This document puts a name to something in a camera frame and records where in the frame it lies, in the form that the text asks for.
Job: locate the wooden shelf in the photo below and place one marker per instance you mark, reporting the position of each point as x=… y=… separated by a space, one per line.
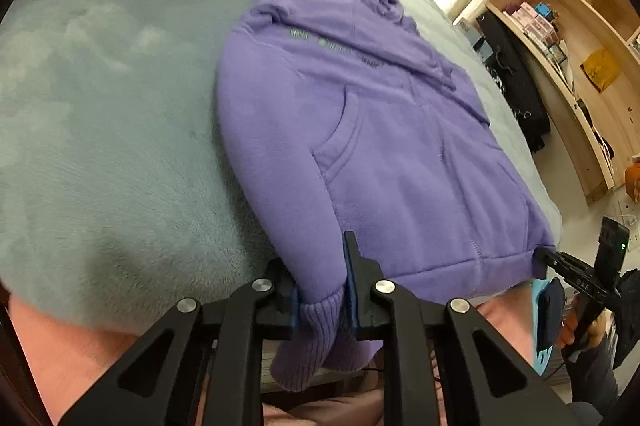
x=590 y=146

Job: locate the yellow paper bag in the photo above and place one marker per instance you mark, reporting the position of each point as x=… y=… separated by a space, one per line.
x=600 y=69

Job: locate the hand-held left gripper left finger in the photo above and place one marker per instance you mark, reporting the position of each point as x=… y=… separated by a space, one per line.
x=280 y=301

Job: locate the light blue slipper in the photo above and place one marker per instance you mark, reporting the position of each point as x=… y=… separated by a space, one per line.
x=542 y=358

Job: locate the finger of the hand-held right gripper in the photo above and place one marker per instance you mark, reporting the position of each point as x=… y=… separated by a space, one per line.
x=570 y=262
x=542 y=266

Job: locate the purple zip hoodie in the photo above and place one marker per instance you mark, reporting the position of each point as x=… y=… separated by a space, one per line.
x=400 y=156

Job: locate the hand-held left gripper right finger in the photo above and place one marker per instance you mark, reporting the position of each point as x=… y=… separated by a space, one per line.
x=354 y=296

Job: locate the stack of pink boxes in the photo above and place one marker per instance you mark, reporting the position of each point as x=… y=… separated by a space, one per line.
x=530 y=26

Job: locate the grey-blue fleece bed blanket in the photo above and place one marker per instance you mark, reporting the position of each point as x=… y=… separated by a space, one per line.
x=100 y=131

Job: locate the person's pink pants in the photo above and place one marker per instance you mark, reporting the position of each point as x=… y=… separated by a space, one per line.
x=75 y=356

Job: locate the black bag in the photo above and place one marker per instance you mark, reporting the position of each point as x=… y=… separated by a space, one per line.
x=520 y=91

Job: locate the small blue box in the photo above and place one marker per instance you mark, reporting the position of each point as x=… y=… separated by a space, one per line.
x=542 y=10

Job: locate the person's right hand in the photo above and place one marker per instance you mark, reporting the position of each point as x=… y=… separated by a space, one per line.
x=569 y=331

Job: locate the white cardboard box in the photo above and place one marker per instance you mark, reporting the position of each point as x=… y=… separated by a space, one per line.
x=465 y=29

